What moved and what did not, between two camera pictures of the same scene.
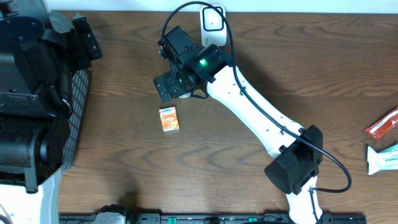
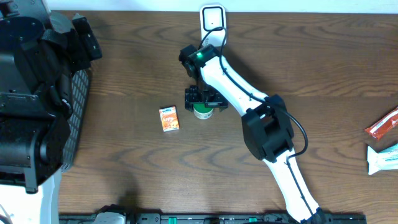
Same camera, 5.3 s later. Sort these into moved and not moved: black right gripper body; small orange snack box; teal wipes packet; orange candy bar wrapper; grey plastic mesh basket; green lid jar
Moved: black right gripper body; green lid jar
Not moved: orange candy bar wrapper; grey plastic mesh basket; small orange snack box; teal wipes packet
